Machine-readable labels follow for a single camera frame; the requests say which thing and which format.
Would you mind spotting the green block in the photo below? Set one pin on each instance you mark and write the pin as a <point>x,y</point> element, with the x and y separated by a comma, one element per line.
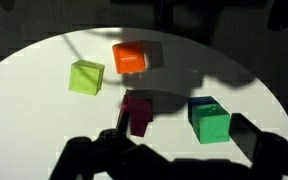
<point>210,123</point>

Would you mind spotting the orange block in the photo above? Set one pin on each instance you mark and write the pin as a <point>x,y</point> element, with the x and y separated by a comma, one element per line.
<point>129,57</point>

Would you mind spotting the round white table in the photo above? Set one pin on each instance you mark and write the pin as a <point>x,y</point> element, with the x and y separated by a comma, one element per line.
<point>39,113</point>

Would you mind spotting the magenta block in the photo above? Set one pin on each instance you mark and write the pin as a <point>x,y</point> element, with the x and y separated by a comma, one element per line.
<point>140,114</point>

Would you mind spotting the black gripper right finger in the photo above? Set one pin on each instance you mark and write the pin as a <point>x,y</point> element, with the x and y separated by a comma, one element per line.
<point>267,151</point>

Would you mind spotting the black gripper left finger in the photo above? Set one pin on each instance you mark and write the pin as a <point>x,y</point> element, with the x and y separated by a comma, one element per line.
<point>112,152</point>

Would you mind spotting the yellow-green block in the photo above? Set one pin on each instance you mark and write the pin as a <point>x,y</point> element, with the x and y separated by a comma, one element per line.
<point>86,77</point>

